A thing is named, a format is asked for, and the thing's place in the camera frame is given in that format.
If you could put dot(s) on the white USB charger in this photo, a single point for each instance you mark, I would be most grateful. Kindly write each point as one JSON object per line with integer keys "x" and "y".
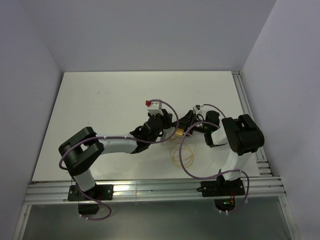
{"x": 166, "y": 135}

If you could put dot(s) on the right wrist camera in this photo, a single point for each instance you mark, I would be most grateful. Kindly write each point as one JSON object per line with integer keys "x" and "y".
{"x": 197, "y": 109}

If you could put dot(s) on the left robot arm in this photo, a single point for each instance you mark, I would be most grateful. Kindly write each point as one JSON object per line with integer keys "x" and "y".
{"x": 79, "y": 152}

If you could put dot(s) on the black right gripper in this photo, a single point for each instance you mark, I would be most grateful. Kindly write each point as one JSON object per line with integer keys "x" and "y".
{"x": 187, "y": 120}

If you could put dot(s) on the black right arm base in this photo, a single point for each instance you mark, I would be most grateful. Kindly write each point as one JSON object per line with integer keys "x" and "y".
{"x": 223, "y": 188}

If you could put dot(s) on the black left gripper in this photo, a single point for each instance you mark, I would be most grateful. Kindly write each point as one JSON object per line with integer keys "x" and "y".
{"x": 167, "y": 119}

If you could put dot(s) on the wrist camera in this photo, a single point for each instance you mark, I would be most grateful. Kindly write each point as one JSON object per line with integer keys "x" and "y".
{"x": 197, "y": 109}
{"x": 154, "y": 107}

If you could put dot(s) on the aluminium front rail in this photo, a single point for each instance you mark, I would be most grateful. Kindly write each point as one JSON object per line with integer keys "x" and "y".
{"x": 49, "y": 193}

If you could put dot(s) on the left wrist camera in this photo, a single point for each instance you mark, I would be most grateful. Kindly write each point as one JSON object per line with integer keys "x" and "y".
{"x": 154, "y": 107}

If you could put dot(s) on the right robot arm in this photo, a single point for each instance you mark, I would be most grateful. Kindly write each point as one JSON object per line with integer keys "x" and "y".
{"x": 242, "y": 135}

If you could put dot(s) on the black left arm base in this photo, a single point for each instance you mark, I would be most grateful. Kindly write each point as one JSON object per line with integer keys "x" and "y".
{"x": 101, "y": 192}

